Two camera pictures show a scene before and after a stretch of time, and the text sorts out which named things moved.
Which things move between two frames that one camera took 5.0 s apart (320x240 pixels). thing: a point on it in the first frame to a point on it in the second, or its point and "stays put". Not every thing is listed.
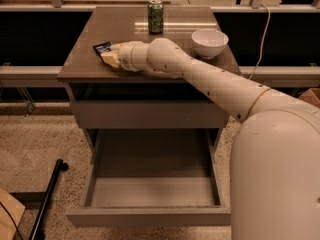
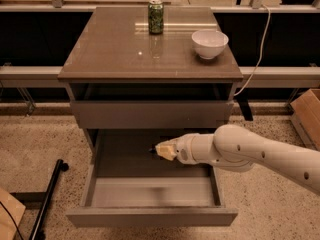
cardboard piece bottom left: (9, 221) stays put
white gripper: (125, 58) to (182, 149)
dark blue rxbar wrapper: (103, 47) to (152, 150)
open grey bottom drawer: (153, 178) stays put
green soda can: (155, 16) stays put
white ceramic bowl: (209, 43) stays put
